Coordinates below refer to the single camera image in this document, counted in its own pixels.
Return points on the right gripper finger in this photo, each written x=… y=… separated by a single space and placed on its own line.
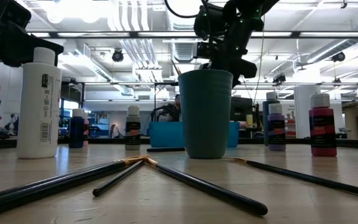
x=245 y=69
x=207 y=50

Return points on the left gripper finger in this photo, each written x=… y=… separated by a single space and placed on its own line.
x=50 y=43

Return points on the grey paint bottle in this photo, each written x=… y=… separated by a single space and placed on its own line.
x=265 y=124
x=132 y=130

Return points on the teal plastic cup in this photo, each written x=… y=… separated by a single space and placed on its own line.
x=205 y=118

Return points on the large white plastic bottle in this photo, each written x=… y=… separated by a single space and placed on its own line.
x=36 y=109

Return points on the dark blue paint bottle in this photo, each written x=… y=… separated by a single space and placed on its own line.
x=76 y=130

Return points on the magenta red paint bottle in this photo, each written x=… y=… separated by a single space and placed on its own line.
x=322 y=130

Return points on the thin short black paintbrush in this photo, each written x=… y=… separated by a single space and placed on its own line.
x=117 y=179

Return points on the black computer monitor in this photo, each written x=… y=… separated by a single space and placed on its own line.
x=242 y=109

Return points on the small yellow container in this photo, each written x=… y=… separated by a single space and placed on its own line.
x=249 y=120

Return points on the black overhead light bar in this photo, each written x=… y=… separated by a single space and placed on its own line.
x=295 y=34

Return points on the person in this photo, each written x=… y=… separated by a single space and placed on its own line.
x=174 y=112

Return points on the white pillar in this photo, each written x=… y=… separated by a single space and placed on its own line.
x=301 y=112

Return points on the red storage shelf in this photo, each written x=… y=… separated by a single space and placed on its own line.
x=291 y=133

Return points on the blue plastic tray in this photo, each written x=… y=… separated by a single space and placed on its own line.
x=163 y=133

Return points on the blue lit shelf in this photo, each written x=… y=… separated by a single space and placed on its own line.
x=99 y=127

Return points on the thick black paintbrush gold ferrule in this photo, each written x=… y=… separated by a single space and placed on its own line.
x=42 y=187

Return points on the silver ceiling air duct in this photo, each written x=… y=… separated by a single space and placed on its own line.
x=182 y=49

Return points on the black ceiling-mounted camera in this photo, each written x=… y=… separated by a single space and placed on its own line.
x=337 y=80
x=339 y=57
x=279 y=78
x=117 y=56

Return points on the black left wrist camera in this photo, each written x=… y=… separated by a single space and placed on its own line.
x=2 y=14

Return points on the black background rig frame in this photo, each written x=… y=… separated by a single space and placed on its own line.
x=120 y=83

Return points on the black aluminium table frame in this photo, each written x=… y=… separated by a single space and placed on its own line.
x=107 y=141

